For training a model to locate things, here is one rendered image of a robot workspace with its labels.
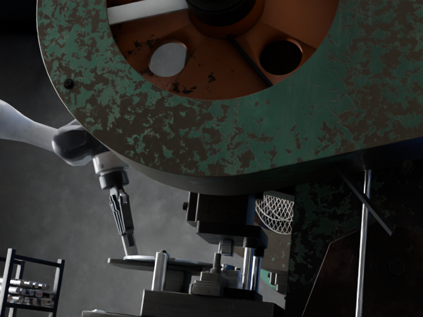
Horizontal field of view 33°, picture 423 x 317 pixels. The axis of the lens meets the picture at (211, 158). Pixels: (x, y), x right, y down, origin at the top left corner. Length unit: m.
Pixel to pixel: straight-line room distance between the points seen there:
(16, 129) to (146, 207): 6.93
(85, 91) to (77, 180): 7.74
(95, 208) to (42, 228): 0.72
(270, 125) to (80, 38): 0.46
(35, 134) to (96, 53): 0.56
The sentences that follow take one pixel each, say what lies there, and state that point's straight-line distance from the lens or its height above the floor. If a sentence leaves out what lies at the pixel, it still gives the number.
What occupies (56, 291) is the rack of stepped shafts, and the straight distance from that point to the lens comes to 4.39.
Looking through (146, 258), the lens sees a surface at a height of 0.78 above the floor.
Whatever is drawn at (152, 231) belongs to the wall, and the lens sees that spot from 8.84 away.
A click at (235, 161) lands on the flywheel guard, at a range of 1.42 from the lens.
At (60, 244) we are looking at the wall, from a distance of 9.19.
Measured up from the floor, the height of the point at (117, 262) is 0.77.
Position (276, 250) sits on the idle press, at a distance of 3.18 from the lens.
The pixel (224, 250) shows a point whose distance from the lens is 1.85.
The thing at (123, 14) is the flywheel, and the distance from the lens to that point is 1.62.
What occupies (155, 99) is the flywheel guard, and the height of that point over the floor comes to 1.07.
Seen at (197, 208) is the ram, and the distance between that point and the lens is 1.83.
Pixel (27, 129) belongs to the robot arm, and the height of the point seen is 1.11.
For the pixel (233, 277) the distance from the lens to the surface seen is 1.78.
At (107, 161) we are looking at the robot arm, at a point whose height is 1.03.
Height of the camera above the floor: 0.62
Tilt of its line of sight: 14 degrees up
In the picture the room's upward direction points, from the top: 7 degrees clockwise
